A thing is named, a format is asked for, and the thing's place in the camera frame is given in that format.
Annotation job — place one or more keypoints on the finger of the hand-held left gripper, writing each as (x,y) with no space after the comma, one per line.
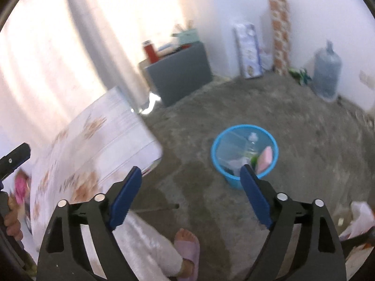
(16,159)

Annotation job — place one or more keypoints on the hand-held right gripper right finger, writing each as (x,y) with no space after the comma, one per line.
(256,193)

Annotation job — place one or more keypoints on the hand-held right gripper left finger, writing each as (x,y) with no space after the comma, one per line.
(127,194)

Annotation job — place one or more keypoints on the pink packet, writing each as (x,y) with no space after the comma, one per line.
(264,158)

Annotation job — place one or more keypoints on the blue plastic waste basket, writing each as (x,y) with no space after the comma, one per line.
(216,158)

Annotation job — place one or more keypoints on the person's left hand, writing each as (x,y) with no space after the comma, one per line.
(13,225)

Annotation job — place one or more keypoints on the white fluffy pants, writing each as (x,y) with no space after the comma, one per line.
(146,243)

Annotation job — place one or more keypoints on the floral plastic tablecloth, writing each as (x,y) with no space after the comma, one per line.
(88,140)

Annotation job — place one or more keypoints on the person's bare foot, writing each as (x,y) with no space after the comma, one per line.
(185,235)

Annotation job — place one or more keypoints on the pink slipper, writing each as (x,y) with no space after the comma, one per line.
(190,250)

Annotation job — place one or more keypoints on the white plastic bag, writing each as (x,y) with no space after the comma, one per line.
(359,219)

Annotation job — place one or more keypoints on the cream patterned curtain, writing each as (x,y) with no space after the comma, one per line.
(32,49)
(146,11)

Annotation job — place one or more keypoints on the green glass bottles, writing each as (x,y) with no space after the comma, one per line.
(300,76)

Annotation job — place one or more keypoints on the grey cabinet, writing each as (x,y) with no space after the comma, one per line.
(181,73)

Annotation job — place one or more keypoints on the large blue water jug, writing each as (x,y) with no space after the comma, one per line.
(326,73)

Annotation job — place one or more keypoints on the tall white blue box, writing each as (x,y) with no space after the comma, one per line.
(248,51)

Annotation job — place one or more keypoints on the red thermos flask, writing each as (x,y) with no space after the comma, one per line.
(150,53)

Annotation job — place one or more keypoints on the white blue small packet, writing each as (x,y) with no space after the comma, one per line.
(166,48)

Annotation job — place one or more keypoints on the small red object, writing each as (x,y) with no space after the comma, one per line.
(185,46)

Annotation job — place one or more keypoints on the orange patterned paper roll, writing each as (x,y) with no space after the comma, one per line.
(279,35)

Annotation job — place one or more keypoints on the teal utensil holder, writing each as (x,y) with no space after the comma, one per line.
(187,38)

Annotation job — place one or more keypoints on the wooden chopsticks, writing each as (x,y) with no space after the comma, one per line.
(184,27)

